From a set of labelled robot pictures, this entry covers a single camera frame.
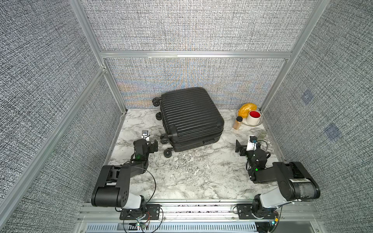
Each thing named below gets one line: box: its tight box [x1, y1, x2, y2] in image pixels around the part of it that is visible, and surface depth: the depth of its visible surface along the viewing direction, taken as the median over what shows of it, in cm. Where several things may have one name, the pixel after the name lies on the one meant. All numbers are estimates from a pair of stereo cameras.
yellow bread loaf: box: [237, 102, 258, 119], surface depth 114 cm
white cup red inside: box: [245, 110, 262, 126], surface depth 108 cm
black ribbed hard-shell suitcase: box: [152, 86, 225, 158], surface depth 90 cm
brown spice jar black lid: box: [233, 116, 243, 131], surface depth 105 cm
